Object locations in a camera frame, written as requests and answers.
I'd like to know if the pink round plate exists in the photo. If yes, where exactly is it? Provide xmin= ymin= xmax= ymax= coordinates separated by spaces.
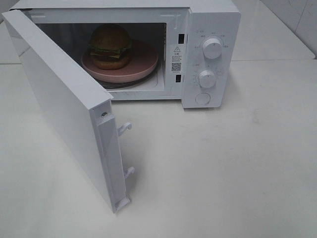
xmin=81 ymin=40 xmax=159 ymax=83

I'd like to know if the white microwave door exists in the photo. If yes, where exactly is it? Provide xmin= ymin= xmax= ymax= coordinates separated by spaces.
xmin=3 ymin=10 xmax=134 ymax=212

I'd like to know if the round white door button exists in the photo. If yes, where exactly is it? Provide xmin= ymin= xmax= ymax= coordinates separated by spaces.
xmin=195 ymin=93 xmax=211 ymax=105

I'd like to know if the glass microwave turntable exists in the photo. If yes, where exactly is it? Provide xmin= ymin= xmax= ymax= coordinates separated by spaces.
xmin=98 ymin=62 xmax=161 ymax=89

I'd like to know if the lower white timer knob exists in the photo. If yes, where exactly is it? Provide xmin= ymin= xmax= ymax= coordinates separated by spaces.
xmin=198 ymin=70 xmax=216 ymax=88

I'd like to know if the burger with sesame bun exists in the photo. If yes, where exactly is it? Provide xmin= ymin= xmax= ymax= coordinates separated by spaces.
xmin=89 ymin=23 xmax=133 ymax=70

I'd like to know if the white microwave oven body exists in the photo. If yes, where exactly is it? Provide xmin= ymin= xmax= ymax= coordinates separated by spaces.
xmin=9 ymin=0 xmax=241 ymax=108

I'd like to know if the white warning label sticker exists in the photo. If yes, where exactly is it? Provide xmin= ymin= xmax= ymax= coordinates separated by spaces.
xmin=169 ymin=44 xmax=185 ymax=73

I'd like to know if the upper white power knob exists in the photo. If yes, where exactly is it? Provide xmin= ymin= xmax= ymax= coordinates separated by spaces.
xmin=202 ymin=36 xmax=223 ymax=60

